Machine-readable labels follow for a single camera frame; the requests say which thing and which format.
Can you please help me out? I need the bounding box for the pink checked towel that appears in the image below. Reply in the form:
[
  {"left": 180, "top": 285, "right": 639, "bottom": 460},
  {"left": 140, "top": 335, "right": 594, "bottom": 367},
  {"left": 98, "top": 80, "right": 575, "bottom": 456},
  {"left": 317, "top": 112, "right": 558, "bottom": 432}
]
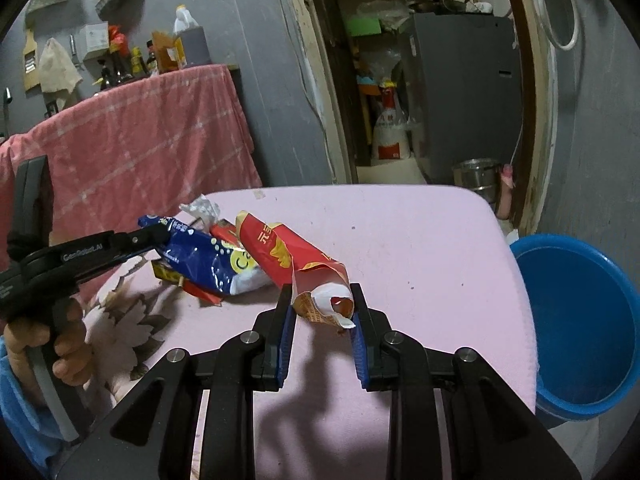
[{"left": 0, "top": 63, "right": 264, "bottom": 302}]

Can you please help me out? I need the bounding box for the blue snack bag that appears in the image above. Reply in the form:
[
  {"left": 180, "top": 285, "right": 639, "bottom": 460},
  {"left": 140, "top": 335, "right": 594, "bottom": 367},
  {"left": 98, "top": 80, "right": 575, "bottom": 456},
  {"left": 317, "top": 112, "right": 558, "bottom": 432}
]
[{"left": 138, "top": 214, "right": 272, "bottom": 296}]

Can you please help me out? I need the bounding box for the person's left hand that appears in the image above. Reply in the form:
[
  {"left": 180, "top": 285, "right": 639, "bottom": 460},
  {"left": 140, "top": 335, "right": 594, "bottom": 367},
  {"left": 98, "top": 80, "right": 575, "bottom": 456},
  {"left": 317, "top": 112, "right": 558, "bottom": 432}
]
[{"left": 3, "top": 298, "right": 93, "bottom": 391}]

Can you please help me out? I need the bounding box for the pink bottle on floor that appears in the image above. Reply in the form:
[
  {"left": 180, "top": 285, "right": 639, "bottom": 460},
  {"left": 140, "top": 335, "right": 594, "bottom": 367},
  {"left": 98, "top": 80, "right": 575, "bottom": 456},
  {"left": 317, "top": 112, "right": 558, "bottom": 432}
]
[{"left": 496, "top": 164, "right": 514, "bottom": 220}]

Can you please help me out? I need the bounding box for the white wall box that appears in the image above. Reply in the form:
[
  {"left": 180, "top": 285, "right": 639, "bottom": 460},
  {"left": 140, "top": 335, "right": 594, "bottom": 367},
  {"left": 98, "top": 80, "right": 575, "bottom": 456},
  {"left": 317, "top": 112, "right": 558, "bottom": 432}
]
[{"left": 75, "top": 22, "right": 110, "bottom": 61}]

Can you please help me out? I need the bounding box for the blue plastic basin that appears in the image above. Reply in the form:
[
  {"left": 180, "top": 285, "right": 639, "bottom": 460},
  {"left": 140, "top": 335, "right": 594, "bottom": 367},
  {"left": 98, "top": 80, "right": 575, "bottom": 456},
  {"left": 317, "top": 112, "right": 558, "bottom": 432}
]
[{"left": 510, "top": 234, "right": 639, "bottom": 428}]

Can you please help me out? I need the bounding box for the red snack wrapper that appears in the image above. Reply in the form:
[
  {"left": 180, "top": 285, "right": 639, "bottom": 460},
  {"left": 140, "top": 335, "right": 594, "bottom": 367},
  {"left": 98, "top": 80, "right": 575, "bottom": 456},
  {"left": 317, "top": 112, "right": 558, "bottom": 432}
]
[{"left": 235, "top": 211, "right": 355, "bottom": 330}]

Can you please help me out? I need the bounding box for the silver foil wrapper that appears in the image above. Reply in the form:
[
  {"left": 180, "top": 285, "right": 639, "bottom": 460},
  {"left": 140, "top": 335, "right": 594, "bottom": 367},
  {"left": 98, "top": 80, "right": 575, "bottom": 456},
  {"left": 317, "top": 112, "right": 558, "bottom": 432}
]
[{"left": 179, "top": 195, "right": 220, "bottom": 232}]

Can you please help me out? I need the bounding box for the pink floral table cloth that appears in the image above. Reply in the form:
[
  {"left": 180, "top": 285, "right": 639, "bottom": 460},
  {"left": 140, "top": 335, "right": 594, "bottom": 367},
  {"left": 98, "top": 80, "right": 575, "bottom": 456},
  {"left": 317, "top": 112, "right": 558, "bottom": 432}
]
[{"left": 87, "top": 185, "right": 537, "bottom": 479}]

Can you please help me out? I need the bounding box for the white hose loop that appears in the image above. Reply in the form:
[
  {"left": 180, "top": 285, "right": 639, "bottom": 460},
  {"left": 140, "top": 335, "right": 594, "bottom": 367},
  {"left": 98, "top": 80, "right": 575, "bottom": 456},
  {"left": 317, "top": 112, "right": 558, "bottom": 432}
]
[{"left": 529, "top": 0, "right": 580, "bottom": 52}]

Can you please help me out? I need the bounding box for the dark sauce bottle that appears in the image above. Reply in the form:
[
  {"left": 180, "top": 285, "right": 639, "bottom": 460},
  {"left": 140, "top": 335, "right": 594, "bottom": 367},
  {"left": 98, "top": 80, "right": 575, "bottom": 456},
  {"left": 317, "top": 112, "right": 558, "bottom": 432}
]
[{"left": 145, "top": 40, "right": 160, "bottom": 76}]

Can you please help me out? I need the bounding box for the grey small refrigerator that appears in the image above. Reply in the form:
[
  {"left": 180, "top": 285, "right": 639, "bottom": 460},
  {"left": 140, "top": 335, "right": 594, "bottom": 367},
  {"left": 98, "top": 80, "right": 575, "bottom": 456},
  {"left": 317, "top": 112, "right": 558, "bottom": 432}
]
[{"left": 398, "top": 13, "right": 522, "bottom": 184}]

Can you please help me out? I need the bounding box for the wooden door frame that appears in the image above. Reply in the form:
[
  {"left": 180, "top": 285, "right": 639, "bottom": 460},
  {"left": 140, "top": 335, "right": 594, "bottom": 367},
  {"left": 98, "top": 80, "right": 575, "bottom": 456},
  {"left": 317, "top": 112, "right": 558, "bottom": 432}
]
[{"left": 291, "top": 0, "right": 558, "bottom": 235}]

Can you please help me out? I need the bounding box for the beige hanging cloth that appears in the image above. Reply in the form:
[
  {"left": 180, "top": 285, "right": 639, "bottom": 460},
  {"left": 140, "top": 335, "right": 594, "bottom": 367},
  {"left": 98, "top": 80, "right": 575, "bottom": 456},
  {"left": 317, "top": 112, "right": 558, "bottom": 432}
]
[{"left": 39, "top": 38, "right": 82, "bottom": 93}]

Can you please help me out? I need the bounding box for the wooden grater board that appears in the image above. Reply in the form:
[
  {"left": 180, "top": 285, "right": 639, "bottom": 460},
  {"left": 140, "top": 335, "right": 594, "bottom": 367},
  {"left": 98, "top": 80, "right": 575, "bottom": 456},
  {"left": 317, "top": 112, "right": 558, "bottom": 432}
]
[{"left": 23, "top": 28, "right": 40, "bottom": 92}]

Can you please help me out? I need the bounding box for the red white rice bag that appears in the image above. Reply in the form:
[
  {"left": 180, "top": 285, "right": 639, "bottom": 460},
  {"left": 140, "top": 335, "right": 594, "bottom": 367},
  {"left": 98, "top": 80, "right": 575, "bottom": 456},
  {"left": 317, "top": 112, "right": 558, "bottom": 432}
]
[{"left": 372, "top": 82, "right": 410, "bottom": 160}]

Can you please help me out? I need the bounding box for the yellow sauce bottle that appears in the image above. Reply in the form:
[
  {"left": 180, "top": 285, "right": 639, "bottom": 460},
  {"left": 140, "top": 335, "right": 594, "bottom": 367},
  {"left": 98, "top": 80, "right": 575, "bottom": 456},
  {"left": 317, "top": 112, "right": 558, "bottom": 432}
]
[{"left": 130, "top": 47, "right": 148, "bottom": 79}]

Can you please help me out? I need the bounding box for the large oil jug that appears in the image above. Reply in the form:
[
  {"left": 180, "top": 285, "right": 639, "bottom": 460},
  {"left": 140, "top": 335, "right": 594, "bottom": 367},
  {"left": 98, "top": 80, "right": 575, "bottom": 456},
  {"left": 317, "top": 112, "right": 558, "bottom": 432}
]
[{"left": 174, "top": 4, "right": 212, "bottom": 68}]

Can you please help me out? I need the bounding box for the steel pot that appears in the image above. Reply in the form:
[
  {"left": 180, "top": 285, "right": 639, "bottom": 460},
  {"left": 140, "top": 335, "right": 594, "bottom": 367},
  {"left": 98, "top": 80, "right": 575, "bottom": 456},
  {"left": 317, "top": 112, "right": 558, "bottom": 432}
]
[{"left": 452, "top": 158, "right": 500, "bottom": 204}]

